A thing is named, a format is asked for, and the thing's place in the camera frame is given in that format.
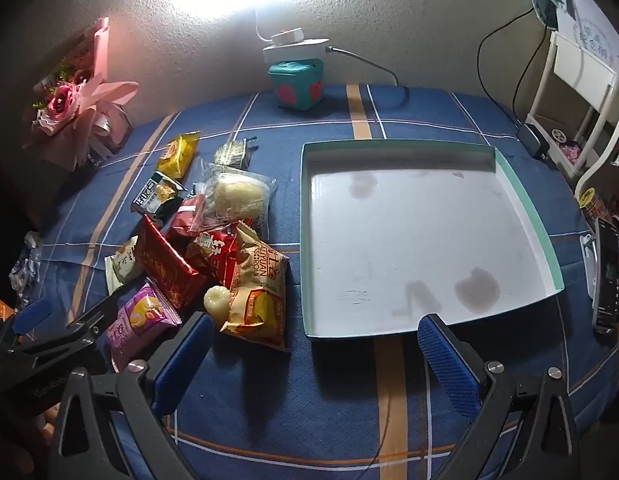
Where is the red cartoon snack bag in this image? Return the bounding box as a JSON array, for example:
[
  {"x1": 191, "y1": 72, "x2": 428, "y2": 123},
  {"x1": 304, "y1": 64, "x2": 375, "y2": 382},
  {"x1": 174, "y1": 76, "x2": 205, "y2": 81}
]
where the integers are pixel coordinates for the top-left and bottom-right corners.
[{"x1": 184, "y1": 220, "x2": 252, "y2": 281}]

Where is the pink gift box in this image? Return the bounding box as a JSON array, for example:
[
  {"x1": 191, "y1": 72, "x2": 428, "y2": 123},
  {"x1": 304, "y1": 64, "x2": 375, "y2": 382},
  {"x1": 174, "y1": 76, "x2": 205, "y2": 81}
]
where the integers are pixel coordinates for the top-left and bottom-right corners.
[{"x1": 89, "y1": 105, "x2": 133, "y2": 153}]

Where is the green and white snack packet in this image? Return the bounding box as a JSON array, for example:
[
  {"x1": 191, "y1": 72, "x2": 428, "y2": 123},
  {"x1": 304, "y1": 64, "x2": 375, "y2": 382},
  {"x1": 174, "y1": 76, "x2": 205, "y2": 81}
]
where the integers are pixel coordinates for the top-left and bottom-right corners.
[{"x1": 130, "y1": 171, "x2": 187, "y2": 226}]

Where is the white tray with teal rim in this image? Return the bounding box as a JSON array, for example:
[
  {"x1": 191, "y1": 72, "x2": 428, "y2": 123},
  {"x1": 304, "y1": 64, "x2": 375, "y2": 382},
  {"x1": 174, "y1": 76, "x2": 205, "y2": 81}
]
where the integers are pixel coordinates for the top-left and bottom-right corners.
[{"x1": 300, "y1": 141, "x2": 565, "y2": 343}]

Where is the patterned round tin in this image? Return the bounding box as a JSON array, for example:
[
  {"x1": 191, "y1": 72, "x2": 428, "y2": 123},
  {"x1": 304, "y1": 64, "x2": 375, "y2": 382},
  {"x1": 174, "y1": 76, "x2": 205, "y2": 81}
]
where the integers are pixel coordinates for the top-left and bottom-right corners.
[{"x1": 579, "y1": 187, "x2": 613, "y2": 221}]

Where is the white power strip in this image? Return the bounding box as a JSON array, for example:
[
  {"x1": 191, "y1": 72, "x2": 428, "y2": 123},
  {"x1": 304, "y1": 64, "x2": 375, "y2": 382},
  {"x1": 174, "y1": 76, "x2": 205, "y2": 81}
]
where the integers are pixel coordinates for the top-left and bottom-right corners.
[{"x1": 262, "y1": 38, "x2": 330, "y2": 66}]

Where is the round printed fan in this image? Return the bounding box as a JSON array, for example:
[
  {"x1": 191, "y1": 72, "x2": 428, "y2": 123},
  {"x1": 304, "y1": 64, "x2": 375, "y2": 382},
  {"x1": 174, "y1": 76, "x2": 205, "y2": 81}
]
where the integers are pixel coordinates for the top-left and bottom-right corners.
[{"x1": 532, "y1": 0, "x2": 619, "y2": 68}]

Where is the teal box with pink hearts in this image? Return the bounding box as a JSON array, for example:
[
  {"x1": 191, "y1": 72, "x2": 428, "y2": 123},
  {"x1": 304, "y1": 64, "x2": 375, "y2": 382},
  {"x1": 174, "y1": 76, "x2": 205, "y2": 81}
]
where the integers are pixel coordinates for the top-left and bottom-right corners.
[{"x1": 268, "y1": 58, "x2": 324, "y2": 111}]

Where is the red packet with white label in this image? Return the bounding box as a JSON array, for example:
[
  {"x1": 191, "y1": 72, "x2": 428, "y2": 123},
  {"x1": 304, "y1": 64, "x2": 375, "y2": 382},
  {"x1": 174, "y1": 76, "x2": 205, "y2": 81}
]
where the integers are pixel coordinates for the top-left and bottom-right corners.
[{"x1": 166, "y1": 195, "x2": 215, "y2": 241}]

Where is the blue and white printed bag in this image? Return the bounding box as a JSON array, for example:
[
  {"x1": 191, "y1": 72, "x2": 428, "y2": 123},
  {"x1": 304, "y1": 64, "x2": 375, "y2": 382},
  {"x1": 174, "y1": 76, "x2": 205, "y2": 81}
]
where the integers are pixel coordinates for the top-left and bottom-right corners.
[{"x1": 9, "y1": 232, "x2": 42, "y2": 307}]

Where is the white rack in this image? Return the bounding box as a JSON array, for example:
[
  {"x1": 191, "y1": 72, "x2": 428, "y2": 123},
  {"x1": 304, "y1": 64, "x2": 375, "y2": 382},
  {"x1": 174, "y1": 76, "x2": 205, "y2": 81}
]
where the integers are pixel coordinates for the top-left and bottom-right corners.
[{"x1": 524, "y1": 30, "x2": 619, "y2": 196}]

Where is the yellow snack packet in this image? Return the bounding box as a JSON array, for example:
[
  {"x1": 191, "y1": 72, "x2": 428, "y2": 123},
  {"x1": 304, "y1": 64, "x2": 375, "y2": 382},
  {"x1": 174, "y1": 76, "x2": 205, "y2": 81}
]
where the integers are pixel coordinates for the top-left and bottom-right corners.
[{"x1": 156, "y1": 131, "x2": 201, "y2": 183}]

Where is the cream white snack packet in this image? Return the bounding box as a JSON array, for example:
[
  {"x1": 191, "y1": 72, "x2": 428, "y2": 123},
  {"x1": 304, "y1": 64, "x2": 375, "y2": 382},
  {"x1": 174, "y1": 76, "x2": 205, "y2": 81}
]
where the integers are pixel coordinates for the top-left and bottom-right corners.
[{"x1": 104, "y1": 235, "x2": 145, "y2": 296}]

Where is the black cable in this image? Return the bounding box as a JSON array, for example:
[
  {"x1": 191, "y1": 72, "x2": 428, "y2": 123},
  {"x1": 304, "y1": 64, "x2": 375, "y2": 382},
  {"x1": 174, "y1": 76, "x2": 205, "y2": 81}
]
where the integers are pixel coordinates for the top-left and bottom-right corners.
[{"x1": 477, "y1": 0, "x2": 565, "y2": 126}]

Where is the clear-wrapped pale bun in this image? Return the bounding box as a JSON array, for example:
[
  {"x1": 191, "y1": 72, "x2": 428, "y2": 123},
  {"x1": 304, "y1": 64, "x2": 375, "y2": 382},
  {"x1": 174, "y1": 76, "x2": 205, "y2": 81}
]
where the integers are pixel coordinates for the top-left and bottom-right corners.
[{"x1": 196, "y1": 160, "x2": 279, "y2": 236}]

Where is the black power adapter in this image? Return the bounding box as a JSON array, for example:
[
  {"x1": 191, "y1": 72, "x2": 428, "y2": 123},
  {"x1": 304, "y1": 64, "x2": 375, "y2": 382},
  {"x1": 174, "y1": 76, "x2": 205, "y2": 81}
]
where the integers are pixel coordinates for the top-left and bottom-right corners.
[{"x1": 518, "y1": 122, "x2": 553, "y2": 162}]

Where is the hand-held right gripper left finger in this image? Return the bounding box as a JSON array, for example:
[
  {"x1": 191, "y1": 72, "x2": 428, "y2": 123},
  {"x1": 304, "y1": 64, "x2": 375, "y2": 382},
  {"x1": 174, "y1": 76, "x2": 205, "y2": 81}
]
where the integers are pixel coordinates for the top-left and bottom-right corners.
[{"x1": 48, "y1": 311, "x2": 217, "y2": 480}]

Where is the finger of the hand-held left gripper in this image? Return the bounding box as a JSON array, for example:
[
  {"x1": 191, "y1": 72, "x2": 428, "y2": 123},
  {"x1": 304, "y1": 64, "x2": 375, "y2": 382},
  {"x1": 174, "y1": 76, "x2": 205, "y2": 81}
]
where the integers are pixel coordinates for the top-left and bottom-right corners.
[
  {"x1": 0, "y1": 297, "x2": 54, "y2": 356},
  {"x1": 64, "y1": 281, "x2": 145, "y2": 347}
]

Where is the blue plaid tablecloth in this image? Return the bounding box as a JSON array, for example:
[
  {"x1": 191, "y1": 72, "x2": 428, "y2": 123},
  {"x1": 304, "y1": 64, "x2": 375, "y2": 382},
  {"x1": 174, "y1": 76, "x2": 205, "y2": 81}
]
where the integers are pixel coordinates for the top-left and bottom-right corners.
[{"x1": 19, "y1": 82, "x2": 619, "y2": 480}]

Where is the small clear green-edged packet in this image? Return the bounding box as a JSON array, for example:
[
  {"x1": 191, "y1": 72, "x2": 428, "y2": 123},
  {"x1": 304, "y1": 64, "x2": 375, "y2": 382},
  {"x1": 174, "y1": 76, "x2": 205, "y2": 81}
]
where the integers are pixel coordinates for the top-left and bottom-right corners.
[{"x1": 212, "y1": 137, "x2": 260, "y2": 171}]

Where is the thin white cable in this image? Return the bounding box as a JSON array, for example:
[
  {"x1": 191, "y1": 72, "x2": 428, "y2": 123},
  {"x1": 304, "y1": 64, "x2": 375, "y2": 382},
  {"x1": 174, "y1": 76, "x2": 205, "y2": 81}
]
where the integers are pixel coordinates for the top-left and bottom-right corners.
[{"x1": 252, "y1": 7, "x2": 275, "y2": 43}]

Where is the round white jelly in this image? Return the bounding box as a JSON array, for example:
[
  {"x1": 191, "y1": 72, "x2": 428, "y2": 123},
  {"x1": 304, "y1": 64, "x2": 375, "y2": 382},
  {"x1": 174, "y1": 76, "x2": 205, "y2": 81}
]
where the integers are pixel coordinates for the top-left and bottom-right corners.
[{"x1": 203, "y1": 285, "x2": 232, "y2": 321}]

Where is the black smartphone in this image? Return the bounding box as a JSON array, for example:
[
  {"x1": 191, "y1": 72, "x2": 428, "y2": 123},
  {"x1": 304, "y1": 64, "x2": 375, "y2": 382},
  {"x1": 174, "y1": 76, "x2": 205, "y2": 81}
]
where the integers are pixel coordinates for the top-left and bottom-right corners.
[{"x1": 592, "y1": 217, "x2": 619, "y2": 334}]

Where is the shiny red foil packet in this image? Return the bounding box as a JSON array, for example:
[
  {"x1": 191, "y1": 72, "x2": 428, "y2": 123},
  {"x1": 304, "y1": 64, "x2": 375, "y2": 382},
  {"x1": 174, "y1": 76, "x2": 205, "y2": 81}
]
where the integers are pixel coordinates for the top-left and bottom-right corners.
[{"x1": 139, "y1": 215, "x2": 207, "y2": 311}]

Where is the orange and beige snack packet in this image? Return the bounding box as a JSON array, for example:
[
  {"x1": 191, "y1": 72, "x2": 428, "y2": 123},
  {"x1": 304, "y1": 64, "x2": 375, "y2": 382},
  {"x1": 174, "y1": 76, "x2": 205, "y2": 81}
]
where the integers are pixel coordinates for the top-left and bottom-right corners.
[{"x1": 219, "y1": 222, "x2": 290, "y2": 353}]

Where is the white plug with red button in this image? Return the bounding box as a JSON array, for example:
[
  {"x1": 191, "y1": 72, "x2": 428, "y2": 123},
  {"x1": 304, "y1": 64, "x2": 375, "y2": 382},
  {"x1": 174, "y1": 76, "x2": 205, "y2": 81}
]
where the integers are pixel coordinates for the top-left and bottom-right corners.
[{"x1": 270, "y1": 28, "x2": 305, "y2": 46}]

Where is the grey power cable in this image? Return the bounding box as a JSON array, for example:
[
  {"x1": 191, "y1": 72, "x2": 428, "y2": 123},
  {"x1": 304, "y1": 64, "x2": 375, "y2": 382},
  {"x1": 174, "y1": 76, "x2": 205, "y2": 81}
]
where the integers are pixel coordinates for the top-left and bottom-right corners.
[{"x1": 327, "y1": 46, "x2": 401, "y2": 88}]

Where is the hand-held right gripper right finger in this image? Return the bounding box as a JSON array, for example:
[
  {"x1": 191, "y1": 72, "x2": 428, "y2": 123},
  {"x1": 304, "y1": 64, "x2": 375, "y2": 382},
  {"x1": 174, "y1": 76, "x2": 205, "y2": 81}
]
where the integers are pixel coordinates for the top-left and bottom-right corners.
[{"x1": 417, "y1": 312, "x2": 583, "y2": 480}]

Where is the pink flower bouquet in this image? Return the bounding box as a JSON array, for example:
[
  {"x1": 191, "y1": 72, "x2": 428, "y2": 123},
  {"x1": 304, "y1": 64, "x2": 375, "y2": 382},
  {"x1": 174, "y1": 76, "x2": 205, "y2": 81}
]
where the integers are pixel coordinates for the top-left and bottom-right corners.
[{"x1": 22, "y1": 17, "x2": 140, "y2": 171}]

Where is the purple snack packet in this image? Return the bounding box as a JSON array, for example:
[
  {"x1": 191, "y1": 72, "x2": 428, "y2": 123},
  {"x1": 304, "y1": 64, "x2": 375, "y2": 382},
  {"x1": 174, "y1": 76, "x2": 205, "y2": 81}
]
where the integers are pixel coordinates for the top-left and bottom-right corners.
[{"x1": 106, "y1": 280, "x2": 182, "y2": 373}]

